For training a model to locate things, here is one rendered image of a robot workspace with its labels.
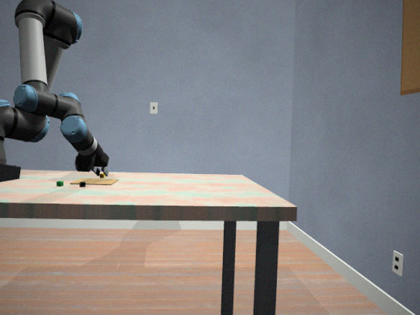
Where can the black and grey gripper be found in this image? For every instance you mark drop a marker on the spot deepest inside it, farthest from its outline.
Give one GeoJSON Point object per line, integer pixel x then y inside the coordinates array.
{"type": "Point", "coordinates": [91, 159]}

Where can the tan flat mat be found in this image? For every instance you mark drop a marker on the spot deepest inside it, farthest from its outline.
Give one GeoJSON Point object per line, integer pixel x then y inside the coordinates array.
{"type": "Point", "coordinates": [96, 181]}

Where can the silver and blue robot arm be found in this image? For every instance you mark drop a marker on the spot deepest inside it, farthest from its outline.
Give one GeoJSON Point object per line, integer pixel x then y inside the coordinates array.
{"type": "Point", "coordinates": [41, 47]}

